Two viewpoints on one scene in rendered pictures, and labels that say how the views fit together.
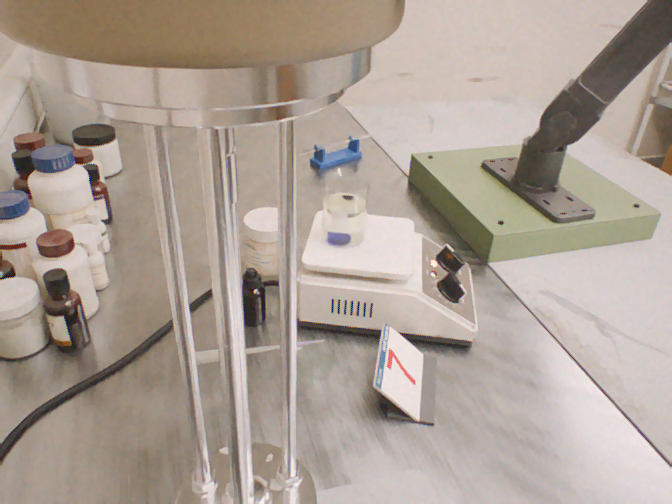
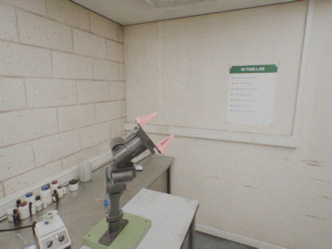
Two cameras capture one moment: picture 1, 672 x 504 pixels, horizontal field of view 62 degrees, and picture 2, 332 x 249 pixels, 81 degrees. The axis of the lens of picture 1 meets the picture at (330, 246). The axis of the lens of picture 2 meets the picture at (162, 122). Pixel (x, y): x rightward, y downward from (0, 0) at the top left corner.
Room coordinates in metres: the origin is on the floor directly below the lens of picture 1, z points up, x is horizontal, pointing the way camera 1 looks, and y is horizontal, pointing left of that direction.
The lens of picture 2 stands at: (0.22, -1.14, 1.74)
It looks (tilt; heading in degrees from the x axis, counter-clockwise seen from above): 10 degrees down; 41
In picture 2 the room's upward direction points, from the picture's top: straight up
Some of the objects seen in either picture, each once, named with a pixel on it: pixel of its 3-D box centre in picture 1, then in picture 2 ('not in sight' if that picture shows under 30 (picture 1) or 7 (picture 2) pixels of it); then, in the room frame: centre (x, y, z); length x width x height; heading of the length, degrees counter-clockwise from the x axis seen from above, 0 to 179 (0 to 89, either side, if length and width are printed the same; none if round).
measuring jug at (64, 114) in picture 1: (78, 98); (84, 172); (1.01, 0.48, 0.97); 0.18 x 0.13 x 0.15; 52
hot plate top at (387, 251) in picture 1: (360, 242); (49, 225); (0.54, -0.03, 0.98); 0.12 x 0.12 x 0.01; 83
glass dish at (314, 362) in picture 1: (308, 357); (24, 243); (0.42, 0.02, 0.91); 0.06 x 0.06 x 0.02
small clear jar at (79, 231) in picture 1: (84, 250); (38, 206); (0.58, 0.31, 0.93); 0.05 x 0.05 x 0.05
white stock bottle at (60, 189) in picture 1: (63, 197); (46, 194); (0.65, 0.36, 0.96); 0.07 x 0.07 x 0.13
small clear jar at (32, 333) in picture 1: (15, 318); (13, 214); (0.44, 0.32, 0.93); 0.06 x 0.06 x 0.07
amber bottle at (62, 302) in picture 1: (64, 308); (16, 215); (0.45, 0.27, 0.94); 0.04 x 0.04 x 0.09
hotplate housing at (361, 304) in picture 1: (380, 276); (52, 234); (0.53, -0.06, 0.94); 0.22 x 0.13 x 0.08; 83
